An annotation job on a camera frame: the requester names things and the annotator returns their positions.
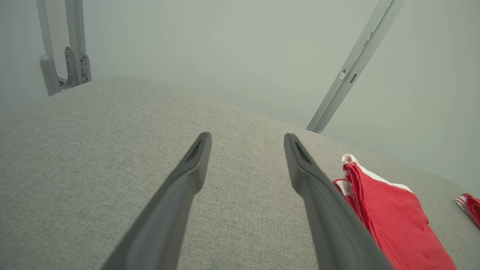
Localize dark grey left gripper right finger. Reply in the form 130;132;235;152
284;133;392;270

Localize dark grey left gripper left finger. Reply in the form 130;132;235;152
101;131;212;270

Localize red shorts white stripe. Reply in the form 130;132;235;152
333;154;457;270

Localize red basketball jersey black lettering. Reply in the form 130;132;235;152
454;193;480;228

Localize grey slotted metal post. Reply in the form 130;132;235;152
307;0;407;134

